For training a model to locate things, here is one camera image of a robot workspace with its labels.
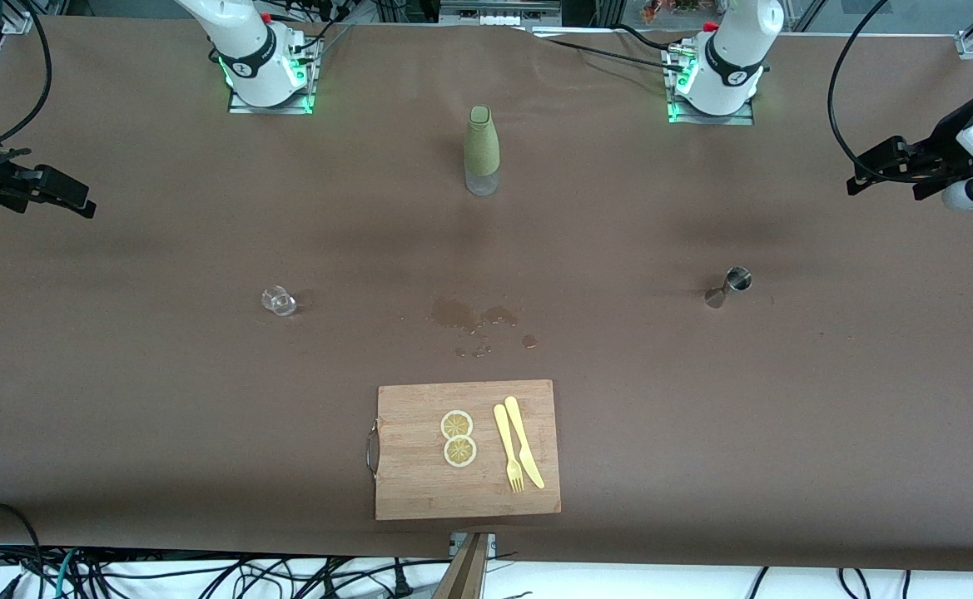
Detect stainless steel jigger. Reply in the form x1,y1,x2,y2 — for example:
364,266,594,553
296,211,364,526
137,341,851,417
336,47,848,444
704,266,753,309

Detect glass bottle with green sleeve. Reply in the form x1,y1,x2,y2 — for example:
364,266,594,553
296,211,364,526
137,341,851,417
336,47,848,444
464,105,501,197

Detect grey power strip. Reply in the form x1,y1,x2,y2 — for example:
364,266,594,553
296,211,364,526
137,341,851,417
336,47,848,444
440,0,562,26

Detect spilled liquid puddle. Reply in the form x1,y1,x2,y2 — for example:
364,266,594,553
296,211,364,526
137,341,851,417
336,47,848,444
432,298,539,359

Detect yellow plastic knife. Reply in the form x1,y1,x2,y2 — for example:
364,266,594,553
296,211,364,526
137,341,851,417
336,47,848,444
504,396,546,489

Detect wooden cutting board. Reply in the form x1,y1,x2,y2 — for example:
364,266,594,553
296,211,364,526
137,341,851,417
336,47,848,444
375,379,562,522

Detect yellow plastic fork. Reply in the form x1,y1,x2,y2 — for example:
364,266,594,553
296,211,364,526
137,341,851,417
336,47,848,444
494,403,526,493

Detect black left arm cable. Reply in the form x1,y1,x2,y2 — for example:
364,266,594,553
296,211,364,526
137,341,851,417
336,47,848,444
826,0,895,184

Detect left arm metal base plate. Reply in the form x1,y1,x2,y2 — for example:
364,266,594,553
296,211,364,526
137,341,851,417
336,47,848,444
667,43,755,126

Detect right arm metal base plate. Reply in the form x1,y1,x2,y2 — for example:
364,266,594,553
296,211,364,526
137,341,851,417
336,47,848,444
228,37,317,115

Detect black cable on table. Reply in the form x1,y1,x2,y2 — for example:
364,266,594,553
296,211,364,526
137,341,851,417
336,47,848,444
615,23,687,55
536,35,691,76

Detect teal floor cable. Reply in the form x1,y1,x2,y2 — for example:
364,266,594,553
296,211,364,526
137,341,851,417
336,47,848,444
53,549,79,599

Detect small metal bracket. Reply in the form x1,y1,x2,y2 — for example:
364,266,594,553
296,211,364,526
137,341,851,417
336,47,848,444
450,532,497,557

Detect wooden post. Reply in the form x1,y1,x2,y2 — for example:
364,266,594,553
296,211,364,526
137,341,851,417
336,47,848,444
432,532,491,599

